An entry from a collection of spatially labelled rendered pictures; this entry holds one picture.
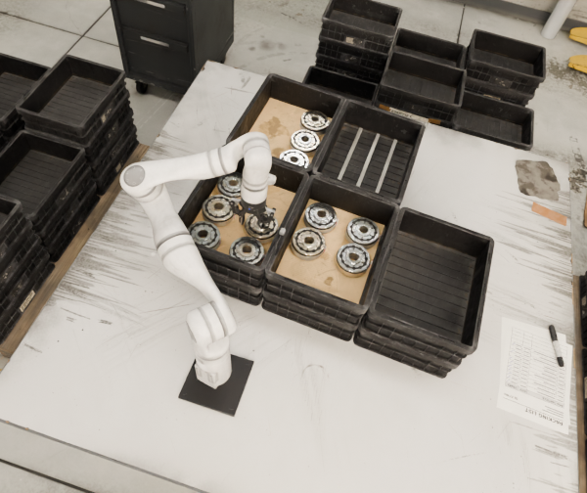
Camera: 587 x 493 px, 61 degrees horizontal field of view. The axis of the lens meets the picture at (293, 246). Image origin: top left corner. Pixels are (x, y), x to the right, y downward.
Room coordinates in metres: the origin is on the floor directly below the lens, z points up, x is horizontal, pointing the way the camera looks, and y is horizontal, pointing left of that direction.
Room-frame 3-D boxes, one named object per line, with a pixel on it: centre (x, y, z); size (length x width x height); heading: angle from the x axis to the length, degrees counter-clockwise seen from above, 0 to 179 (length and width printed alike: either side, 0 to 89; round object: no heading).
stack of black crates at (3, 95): (1.65, 1.46, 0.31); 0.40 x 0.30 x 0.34; 173
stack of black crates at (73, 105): (1.60, 1.06, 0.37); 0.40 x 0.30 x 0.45; 173
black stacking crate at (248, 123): (1.31, 0.10, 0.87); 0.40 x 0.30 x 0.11; 169
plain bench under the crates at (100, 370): (0.94, -0.16, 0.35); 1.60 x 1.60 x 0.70; 83
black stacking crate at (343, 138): (1.25, -0.19, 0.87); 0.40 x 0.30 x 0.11; 169
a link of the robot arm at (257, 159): (0.90, 0.14, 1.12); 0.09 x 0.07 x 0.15; 18
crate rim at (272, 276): (0.86, -0.12, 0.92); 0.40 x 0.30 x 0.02; 169
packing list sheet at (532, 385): (0.67, -0.81, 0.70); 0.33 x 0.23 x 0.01; 173
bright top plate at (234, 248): (0.80, 0.13, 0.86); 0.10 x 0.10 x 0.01
